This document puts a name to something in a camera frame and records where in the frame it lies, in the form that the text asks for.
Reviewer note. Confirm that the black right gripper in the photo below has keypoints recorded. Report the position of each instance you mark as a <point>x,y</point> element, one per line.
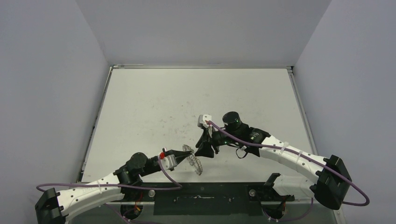
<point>209,141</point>

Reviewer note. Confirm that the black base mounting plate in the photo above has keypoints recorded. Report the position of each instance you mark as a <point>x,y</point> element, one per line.
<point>211,199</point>

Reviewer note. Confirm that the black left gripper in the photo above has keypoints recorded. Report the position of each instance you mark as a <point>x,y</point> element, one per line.
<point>179,155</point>

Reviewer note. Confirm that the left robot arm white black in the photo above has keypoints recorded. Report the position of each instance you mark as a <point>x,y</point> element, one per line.
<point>60,203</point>

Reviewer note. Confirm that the metal disc with key rings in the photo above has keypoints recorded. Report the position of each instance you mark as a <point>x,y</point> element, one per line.
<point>193,160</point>

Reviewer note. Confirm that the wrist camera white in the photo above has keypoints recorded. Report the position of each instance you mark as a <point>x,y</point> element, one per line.
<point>203,123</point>
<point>167,158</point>

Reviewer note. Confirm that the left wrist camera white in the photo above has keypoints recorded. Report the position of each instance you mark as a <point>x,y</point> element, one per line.
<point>167,158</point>

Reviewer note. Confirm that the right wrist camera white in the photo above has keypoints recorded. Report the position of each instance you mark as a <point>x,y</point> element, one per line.
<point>203,123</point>

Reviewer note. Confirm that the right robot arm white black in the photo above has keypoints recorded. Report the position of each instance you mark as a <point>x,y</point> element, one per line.
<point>325,179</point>

